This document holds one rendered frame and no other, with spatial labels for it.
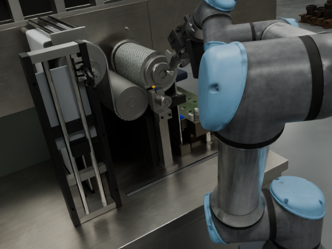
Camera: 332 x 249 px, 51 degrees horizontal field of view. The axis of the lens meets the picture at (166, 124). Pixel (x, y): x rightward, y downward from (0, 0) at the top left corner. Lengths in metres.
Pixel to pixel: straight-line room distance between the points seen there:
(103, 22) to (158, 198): 0.71
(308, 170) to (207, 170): 1.66
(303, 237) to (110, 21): 1.04
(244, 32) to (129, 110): 0.51
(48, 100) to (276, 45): 0.66
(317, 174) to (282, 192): 2.02
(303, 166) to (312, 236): 2.06
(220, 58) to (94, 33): 1.02
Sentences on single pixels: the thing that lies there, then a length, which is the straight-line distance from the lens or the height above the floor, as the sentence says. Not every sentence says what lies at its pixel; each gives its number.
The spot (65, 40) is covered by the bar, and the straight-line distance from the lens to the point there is 1.03.
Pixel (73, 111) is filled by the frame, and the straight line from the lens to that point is 1.01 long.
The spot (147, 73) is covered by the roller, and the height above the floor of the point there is 1.26.
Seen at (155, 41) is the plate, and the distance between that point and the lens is 1.55.
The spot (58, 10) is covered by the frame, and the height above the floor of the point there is 1.47.
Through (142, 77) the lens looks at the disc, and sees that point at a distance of 1.18.
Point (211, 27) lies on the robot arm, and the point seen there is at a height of 1.45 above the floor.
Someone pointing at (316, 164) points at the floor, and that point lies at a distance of 2.94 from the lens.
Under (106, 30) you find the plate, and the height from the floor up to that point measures 1.36.
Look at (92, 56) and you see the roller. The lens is 1.10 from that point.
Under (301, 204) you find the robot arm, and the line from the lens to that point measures 0.80.
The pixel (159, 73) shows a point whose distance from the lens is 1.19.
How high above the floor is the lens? 1.64
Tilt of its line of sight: 27 degrees down
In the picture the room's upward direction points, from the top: 7 degrees counter-clockwise
